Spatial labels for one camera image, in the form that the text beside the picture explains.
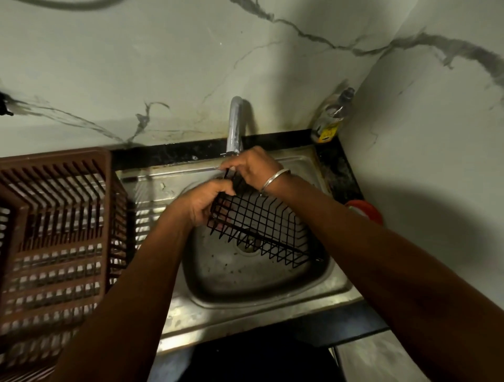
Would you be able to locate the person's left hand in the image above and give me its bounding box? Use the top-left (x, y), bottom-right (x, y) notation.
top-left (173, 179), bottom-right (237, 228)

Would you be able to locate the person's right hand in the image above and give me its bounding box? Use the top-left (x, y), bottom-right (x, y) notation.
top-left (219, 146), bottom-right (292, 194)

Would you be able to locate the black wire rack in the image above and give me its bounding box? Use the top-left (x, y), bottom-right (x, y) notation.
top-left (206, 167), bottom-right (328, 269)

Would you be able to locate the person's right forearm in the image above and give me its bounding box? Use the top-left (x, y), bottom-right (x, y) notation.
top-left (264, 173), bottom-right (504, 382)

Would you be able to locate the person's left forearm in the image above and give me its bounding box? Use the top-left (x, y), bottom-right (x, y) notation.
top-left (51, 204), bottom-right (197, 382)

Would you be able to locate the person's dark clothing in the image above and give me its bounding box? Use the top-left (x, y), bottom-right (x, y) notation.
top-left (148, 330), bottom-right (347, 382)

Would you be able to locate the chrome faucet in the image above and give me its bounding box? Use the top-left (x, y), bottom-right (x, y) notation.
top-left (225, 96), bottom-right (245, 155)

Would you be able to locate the stainless steel sink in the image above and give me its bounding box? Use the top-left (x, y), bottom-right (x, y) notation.
top-left (114, 145), bottom-right (363, 355)

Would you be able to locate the clear dish soap bottle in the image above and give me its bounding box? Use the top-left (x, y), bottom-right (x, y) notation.
top-left (311, 87), bottom-right (356, 144)

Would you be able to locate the orange round container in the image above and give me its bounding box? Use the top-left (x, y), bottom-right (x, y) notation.
top-left (344, 199), bottom-right (384, 226)

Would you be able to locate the brown plastic dish basket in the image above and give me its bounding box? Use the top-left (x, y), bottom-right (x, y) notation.
top-left (0, 148), bottom-right (129, 382)

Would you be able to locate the silver bracelet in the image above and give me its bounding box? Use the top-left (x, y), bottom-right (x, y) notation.
top-left (259, 168), bottom-right (292, 196)

